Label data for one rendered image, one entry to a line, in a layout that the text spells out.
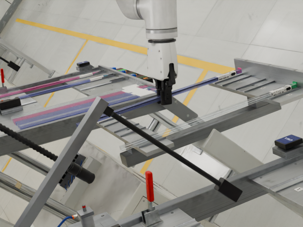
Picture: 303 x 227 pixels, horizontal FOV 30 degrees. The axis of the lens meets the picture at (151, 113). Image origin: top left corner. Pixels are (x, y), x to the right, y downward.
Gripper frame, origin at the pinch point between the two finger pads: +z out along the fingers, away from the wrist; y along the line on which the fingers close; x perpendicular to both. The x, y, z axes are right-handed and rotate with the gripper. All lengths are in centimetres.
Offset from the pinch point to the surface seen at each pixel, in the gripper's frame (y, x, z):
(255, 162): 11.5, 21.8, 19.7
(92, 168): -73, 2, 43
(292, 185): 47.7, 5.1, 11.1
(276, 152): 35.1, 10.6, 8.3
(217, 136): 11.5, 9.6, 10.1
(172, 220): 42.5, -20.2, 14.9
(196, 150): -111, 72, 58
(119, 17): -319, 118, 2
